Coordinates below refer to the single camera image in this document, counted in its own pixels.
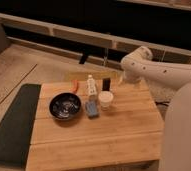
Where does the black eraser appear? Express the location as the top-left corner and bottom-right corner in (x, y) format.
(102, 78), (111, 91)

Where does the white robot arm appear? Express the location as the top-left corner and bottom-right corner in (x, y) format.
(120, 46), (191, 90)

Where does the white bottle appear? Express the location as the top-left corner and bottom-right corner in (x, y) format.
(87, 75), (97, 96)

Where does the white cup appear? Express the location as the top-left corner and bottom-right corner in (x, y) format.
(98, 91), (114, 108)

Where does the orange carrot toy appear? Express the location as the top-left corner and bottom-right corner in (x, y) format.
(72, 80), (79, 93)

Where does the blue sponge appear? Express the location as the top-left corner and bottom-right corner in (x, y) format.
(85, 101), (99, 118)

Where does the dark blue bowl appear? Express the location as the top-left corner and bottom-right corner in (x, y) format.
(49, 92), (82, 121)

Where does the wooden table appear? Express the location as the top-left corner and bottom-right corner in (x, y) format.
(26, 81), (163, 171)

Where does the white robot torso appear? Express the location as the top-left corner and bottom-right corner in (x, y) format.
(159, 83), (191, 171)

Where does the dark green mat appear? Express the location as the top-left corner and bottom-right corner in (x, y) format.
(0, 84), (41, 167)

